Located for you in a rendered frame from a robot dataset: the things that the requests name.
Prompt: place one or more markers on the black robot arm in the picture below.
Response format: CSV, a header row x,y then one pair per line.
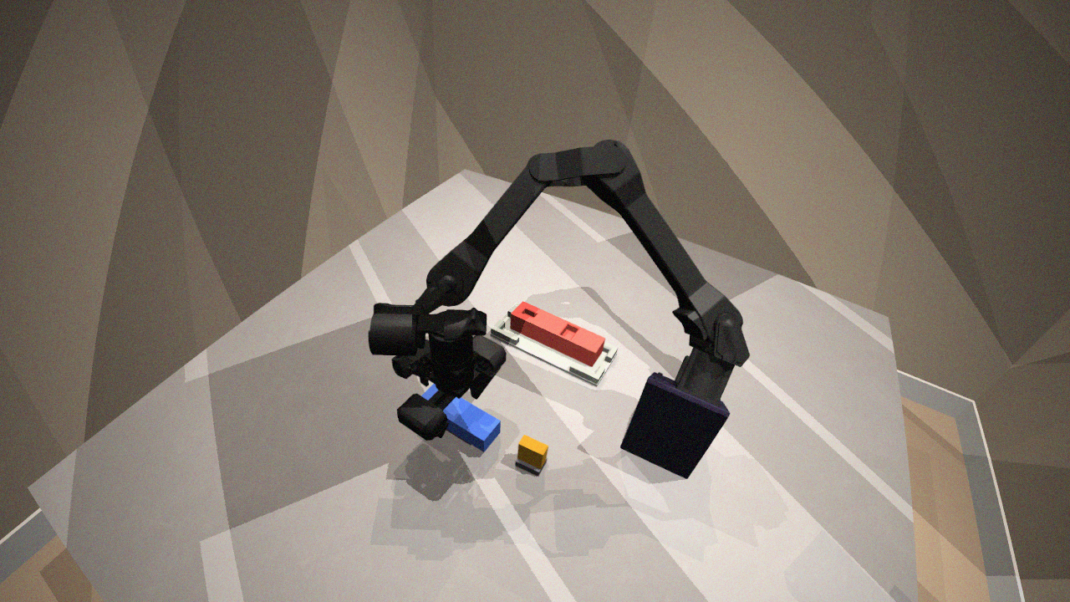
x,y
610,172

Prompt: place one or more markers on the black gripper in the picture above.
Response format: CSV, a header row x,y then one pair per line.
x,y
426,417

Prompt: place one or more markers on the orange-yellow block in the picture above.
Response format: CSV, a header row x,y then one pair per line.
x,y
532,452

